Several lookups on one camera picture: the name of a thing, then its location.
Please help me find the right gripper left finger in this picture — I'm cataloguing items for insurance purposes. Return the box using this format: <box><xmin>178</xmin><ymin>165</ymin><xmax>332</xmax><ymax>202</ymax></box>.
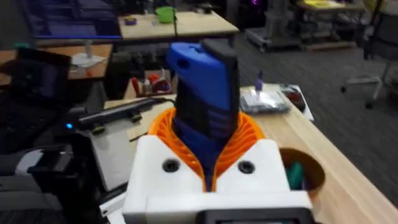
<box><xmin>123</xmin><ymin>108</ymin><xmax>206</xmax><ymax>216</ymax></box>

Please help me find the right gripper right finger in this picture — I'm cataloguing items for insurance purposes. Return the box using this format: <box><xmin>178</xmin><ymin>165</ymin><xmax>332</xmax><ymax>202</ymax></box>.
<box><xmin>213</xmin><ymin>111</ymin><xmax>292</xmax><ymax>193</ymax></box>

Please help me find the blue electric screwdriver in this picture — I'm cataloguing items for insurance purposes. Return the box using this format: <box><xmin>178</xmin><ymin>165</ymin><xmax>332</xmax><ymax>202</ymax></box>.
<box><xmin>165</xmin><ymin>38</ymin><xmax>241</xmax><ymax>191</ymax></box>

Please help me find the black bar with clamps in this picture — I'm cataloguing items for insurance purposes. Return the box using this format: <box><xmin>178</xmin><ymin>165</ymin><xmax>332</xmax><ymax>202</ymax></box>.
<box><xmin>63</xmin><ymin>96</ymin><xmax>170</xmax><ymax>135</ymax></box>

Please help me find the clear plastic packet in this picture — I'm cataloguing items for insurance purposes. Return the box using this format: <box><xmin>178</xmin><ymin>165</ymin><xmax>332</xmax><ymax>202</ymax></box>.
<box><xmin>239</xmin><ymin>89</ymin><xmax>292</xmax><ymax>114</ymax></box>

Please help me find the cardboard box with tools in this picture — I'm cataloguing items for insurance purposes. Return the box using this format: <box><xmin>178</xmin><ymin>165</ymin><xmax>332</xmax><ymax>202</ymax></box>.
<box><xmin>123</xmin><ymin>68</ymin><xmax>175</xmax><ymax>100</ymax></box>

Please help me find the purple small tool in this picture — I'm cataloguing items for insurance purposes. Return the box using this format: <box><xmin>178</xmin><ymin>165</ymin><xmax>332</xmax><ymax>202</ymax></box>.
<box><xmin>254</xmin><ymin>70</ymin><xmax>265</xmax><ymax>95</ymax></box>

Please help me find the brown wooden side desk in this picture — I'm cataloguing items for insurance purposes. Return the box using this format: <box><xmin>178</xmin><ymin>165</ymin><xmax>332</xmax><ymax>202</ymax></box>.
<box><xmin>0</xmin><ymin>43</ymin><xmax>113</xmax><ymax>86</ymax></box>

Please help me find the black laptop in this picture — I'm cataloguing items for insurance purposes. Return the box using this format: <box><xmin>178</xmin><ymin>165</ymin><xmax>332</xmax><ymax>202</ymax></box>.
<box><xmin>11</xmin><ymin>47</ymin><xmax>73</xmax><ymax>105</ymax></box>

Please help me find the pale wooden background table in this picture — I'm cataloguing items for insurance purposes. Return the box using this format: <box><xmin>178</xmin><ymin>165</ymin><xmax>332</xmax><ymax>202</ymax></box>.
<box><xmin>117</xmin><ymin>10</ymin><xmax>240</xmax><ymax>43</ymax></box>

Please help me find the green bowl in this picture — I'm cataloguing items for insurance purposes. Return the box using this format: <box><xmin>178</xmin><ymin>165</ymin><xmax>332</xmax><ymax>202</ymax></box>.
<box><xmin>155</xmin><ymin>6</ymin><xmax>177</xmax><ymax>24</ymax></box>

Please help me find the computer monitor with stand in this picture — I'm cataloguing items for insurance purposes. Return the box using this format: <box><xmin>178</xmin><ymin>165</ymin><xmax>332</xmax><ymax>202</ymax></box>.
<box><xmin>18</xmin><ymin>0</ymin><xmax>123</xmax><ymax>68</ymax></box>

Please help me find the office chair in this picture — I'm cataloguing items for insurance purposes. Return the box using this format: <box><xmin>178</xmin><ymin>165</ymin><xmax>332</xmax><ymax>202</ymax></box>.
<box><xmin>340</xmin><ymin>0</ymin><xmax>398</xmax><ymax>110</ymax></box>

